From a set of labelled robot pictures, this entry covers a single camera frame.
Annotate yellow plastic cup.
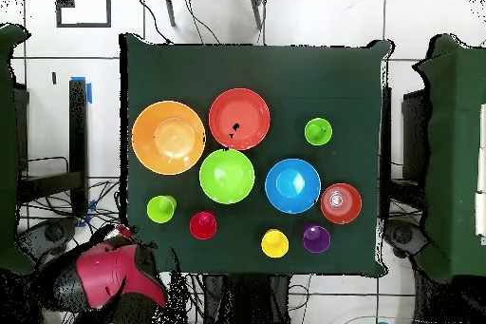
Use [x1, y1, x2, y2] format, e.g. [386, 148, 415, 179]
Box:
[260, 228, 290, 259]

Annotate red plastic cup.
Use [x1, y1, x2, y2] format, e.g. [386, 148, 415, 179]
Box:
[189, 209, 218, 241]

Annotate black metal bar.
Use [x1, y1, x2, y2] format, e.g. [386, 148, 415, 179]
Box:
[381, 86, 392, 222]

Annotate bundle of floor cables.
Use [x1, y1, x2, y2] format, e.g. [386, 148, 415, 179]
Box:
[16, 177, 208, 324]

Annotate purple plastic cup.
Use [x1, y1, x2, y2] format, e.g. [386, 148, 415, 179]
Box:
[302, 223, 332, 255]

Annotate dark green tablecloth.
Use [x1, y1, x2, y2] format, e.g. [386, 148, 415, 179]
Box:
[119, 32, 392, 277]

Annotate green cloth side table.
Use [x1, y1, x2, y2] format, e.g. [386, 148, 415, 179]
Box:
[412, 33, 486, 284]
[0, 22, 36, 276]

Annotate lime green plastic cup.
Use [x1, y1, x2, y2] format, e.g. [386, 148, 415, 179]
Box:
[146, 194, 178, 225]

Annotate blue plastic bowl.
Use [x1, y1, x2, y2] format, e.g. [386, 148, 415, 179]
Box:
[264, 158, 323, 215]

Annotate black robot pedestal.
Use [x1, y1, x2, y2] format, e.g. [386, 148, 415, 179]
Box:
[200, 273, 293, 324]

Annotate white boxes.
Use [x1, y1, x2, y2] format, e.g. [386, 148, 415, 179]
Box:
[474, 102, 486, 238]

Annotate black metal stand frame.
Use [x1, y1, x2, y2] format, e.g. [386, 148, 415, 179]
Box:
[16, 79, 89, 216]

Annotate small red plastic bowl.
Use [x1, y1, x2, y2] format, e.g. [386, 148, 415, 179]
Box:
[319, 181, 364, 225]

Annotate wide red plastic bowl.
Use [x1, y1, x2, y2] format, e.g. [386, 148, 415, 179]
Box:
[208, 87, 271, 151]

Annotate large orange plastic bowl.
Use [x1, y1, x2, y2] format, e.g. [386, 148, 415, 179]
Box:
[131, 100, 207, 176]

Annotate black rounded stand foot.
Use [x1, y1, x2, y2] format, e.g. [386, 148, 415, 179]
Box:
[16, 216, 80, 260]
[382, 218, 432, 260]

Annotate blue tape strip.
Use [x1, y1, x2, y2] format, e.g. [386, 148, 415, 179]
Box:
[70, 75, 94, 105]

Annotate green plastic bowl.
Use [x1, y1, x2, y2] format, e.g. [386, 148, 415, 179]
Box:
[198, 148, 256, 205]

